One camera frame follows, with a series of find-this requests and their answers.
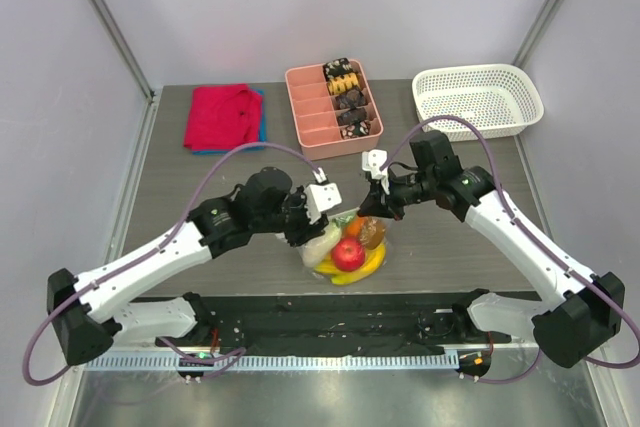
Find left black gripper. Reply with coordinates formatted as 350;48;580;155
253;185;328;247

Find brown kiwi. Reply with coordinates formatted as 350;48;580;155
358;217;386;250

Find orange fruit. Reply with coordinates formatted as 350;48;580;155
344;216;367;237

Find clear polka dot zip bag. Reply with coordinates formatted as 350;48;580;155
297;210;391;287

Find yellow banana bunch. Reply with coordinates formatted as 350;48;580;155
313;243;387;286

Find red apple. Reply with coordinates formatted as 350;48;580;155
330;237;366;272

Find white radish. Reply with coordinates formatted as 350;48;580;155
298;213;354;268

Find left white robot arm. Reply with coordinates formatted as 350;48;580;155
47;167;342;366

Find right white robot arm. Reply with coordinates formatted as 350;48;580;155
358;130;625;368

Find black white dotted sock roll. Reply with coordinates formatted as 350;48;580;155
340;122;371;140

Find dark floral sock roll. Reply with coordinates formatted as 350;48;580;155
337;108;368;127

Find pink divided organizer tray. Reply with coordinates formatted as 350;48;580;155
285;58;384;160

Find red folded cloth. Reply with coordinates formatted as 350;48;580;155
182;84;265;153

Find dark brown sock roll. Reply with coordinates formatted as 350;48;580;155
334;89;367;110

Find blue folded cloth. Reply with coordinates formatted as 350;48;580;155
191;88;269;156

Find yellow patterned sock roll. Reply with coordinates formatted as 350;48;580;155
327;72;360;96

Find black patterned sock roll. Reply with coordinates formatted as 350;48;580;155
322;57;354;81

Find white perforated plastic basket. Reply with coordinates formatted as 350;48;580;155
411;64;544;139

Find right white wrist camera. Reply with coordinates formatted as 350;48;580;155
361;149;390;194

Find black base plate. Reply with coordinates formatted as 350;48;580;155
154;289;514;356

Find white slotted cable duct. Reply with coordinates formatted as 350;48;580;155
85;351;459;372

